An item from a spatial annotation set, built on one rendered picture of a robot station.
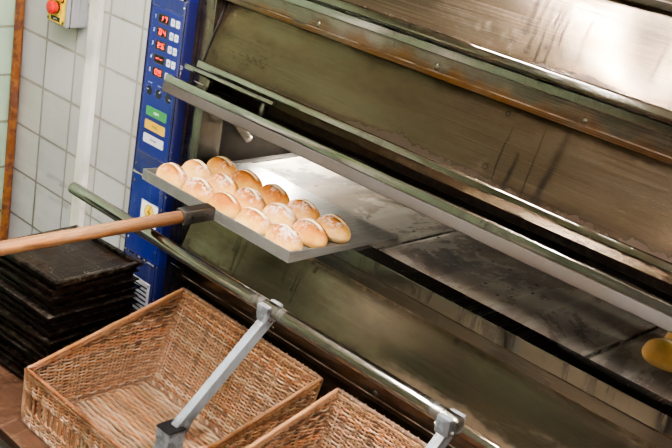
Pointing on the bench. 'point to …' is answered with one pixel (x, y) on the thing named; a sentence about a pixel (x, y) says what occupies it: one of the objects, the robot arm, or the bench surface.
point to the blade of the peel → (361, 232)
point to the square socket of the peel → (197, 213)
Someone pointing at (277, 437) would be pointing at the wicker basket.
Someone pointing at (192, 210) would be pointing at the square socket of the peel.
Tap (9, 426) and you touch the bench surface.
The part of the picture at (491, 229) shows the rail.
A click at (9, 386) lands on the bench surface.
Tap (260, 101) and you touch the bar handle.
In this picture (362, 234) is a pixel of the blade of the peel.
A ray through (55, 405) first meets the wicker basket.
